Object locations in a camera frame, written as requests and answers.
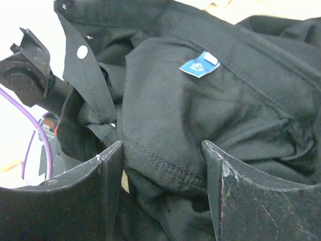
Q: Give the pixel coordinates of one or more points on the black button shirt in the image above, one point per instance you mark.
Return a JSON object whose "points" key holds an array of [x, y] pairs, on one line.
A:
{"points": [[162, 77]]}

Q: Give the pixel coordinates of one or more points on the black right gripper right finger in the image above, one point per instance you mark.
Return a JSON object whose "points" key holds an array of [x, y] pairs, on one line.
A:
{"points": [[248, 204]]}

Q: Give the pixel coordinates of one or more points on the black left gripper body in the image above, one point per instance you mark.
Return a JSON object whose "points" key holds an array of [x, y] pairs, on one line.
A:
{"points": [[28, 74]]}

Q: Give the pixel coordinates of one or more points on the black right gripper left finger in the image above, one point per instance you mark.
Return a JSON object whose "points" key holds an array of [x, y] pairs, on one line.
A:
{"points": [[79, 204]]}

